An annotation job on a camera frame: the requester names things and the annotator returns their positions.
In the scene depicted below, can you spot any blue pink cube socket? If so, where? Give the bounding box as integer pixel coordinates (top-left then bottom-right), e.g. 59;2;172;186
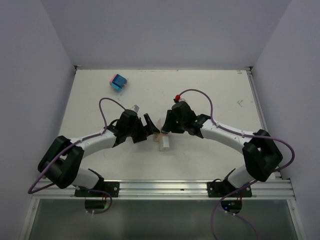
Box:
109;74;128;92

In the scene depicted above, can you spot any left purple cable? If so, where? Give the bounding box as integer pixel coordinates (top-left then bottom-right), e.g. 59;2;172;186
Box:
27;97;128;195

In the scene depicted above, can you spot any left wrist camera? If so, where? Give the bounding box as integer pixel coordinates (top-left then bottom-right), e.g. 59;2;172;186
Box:
130;104;140;113

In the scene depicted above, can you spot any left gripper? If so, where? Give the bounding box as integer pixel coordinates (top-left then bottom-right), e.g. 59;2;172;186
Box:
126;113;159;143

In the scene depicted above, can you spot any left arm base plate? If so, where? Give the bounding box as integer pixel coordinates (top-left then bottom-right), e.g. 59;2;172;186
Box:
74;181;120;198

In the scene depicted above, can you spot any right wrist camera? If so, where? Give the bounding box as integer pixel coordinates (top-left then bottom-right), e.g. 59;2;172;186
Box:
173;94;186;104

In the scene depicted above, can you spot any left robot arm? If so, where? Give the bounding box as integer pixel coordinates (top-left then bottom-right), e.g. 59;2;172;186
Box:
37;109;160;197

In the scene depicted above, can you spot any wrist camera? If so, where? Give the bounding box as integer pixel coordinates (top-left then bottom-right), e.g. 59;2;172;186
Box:
130;104;140;113
173;94;186;104

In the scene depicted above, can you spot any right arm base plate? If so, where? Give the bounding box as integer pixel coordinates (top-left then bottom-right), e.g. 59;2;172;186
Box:
206;178;253;198

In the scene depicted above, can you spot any beige cube socket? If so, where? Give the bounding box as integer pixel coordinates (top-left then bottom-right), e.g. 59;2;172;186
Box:
153;118;169;142

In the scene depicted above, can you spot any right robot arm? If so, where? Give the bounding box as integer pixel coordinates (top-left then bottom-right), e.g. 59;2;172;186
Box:
161;101;283;197

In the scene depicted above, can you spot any aluminium mounting rail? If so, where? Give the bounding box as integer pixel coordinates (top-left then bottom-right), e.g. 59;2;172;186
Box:
31;179;295;200

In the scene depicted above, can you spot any white charger plug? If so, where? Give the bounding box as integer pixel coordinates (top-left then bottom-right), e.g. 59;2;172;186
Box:
159;135;170;152

